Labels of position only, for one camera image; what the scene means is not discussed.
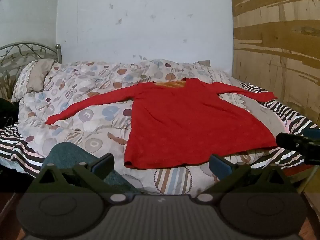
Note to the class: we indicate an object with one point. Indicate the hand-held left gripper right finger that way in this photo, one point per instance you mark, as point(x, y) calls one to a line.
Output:
point(220, 166)

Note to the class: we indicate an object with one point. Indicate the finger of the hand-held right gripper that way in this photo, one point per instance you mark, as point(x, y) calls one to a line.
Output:
point(287, 140)

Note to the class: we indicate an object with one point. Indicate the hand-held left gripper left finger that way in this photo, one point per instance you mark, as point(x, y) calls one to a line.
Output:
point(103, 166)

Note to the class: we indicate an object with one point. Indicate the red long-sleeve shirt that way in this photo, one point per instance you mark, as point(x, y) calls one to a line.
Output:
point(185, 125)

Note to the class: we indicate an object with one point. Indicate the black white striped bed sheet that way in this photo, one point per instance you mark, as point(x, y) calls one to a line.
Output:
point(287, 110)

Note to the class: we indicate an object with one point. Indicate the teal cloth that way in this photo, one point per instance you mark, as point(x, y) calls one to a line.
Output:
point(72, 155)

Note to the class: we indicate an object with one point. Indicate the spotted patterned duvet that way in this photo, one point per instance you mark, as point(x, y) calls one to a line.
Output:
point(95, 120)

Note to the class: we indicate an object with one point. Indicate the dark bag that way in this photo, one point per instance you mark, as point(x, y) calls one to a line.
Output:
point(7, 112)

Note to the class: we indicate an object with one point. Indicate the beige pillow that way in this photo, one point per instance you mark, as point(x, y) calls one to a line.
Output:
point(35, 76)

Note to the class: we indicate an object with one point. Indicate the metal bed headboard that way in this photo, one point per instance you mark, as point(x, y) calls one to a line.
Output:
point(15, 52)

